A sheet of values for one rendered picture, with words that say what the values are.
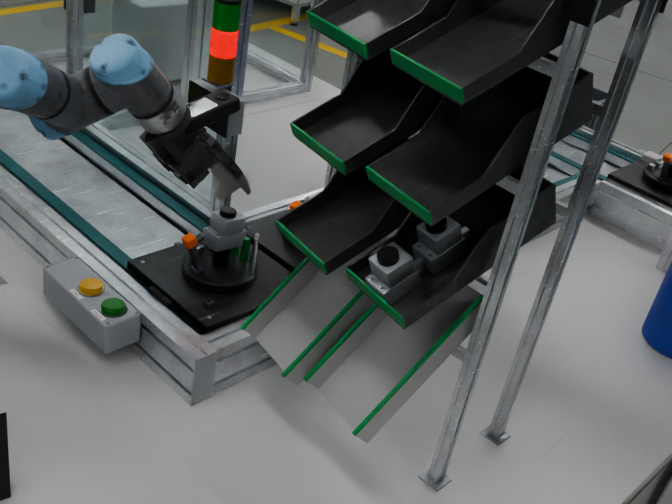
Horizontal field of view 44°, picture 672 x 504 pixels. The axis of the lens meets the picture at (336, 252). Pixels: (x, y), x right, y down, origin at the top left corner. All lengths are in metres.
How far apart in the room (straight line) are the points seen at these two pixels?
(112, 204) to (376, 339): 0.79
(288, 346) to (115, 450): 0.31
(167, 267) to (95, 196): 0.38
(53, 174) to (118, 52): 0.80
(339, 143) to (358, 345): 0.32
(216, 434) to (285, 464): 0.12
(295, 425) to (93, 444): 0.32
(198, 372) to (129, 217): 0.53
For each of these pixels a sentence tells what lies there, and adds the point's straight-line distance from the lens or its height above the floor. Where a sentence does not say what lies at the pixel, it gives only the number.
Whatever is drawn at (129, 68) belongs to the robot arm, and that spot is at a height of 1.41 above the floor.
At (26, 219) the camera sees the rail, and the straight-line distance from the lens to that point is 1.77.
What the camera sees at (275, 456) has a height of 0.86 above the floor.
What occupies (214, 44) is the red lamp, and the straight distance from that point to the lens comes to 1.58.
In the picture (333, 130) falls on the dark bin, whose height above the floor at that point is 1.37.
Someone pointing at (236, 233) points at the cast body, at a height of 1.06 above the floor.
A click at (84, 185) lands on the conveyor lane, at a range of 1.93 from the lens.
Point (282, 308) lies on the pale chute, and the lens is 1.36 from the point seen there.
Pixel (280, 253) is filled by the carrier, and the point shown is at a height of 0.97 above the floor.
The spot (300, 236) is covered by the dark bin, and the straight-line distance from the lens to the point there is 1.25.
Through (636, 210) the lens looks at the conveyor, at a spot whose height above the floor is 0.93.
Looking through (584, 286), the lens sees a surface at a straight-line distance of 2.02.
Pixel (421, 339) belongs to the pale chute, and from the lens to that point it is 1.24.
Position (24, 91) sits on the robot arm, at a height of 1.40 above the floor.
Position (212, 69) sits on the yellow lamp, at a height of 1.29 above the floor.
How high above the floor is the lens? 1.83
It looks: 31 degrees down
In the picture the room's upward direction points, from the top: 11 degrees clockwise
